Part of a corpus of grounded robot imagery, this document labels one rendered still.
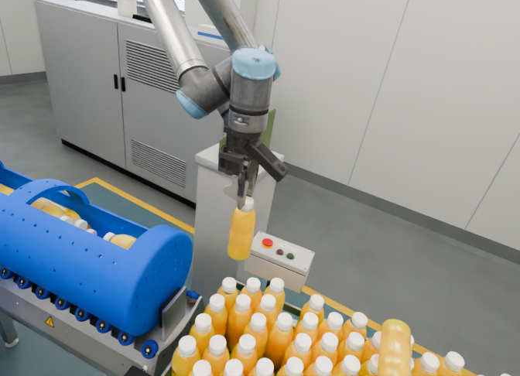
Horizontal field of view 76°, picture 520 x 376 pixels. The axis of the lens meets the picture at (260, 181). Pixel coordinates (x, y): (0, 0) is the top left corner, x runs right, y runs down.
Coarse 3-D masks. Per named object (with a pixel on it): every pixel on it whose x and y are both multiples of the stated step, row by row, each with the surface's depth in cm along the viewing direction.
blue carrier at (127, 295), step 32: (0, 160) 119; (0, 192) 91; (32, 192) 91; (0, 224) 86; (32, 224) 85; (64, 224) 84; (96, 224) 111; (128, 224) 106; (0, 256) 88; (32, 256) 83; (64, 256) 80; (96, 256) 79; (128, 256) 78; (160, 256) 82; (192, 256) 101; (64, 288) 81; (96, 288) 77; (128, 288) 75; (160, 288) 87; (128, 320) 77
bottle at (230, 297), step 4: (220, 288) 94; (236, 288) 96; (220, 292) 93; (224, 292) 92; (228, 292) 92; (232, 292) 92; (236, 292) 94; (224, 296) 92; (228, 296) 92; (232, 296) 93; (236, 296) 94; (224, 300) 92; (228, 300) 92; (232, 300) 93; (224, 304) 93; (228, 304) 93; (232, 304) 93; (228, 308) 93; (228, 312) 94
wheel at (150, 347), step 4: (148, 340) 86; (152, 340) 86; (144, 344) 85; (148, 344) 85; (152, 344) 85; (156, 344) 85; (144, 348) 85; (148, 348) 85; (152, 348) 85; (156, 348) 85; (144, 352) 85; (148, 352) 85; (152, 352) 84; (156, 352) 85; (144, 356) 85; (148, 356) 85; (152, 356) 84
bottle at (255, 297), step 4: (244, 288) 96; (244, 292) 94; (248, 292) 94; (252, 292) 93; (256, 292) 94; (260, 292) 95; (252, 296) 93; (256, 296) 94; (260, 296) 95; (252, 300) 94; (256, 300) 94; (260, 300) 95; (252, 304) 94; (256, 304) 94; (252, 308) 94; (252, 312) 95
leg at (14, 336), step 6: (0, 312) 160; (0, 318) 162; (6, 318) 165; (0, 324) 164; (6, 324) 166; (12, 324) 169; (0, 330) 168; (6, 330) 167; (12, 330) 171; (6, 336) 168; (12, 336) 172; (6, 342) 172; (12, 342) 175; (18, 342) 176
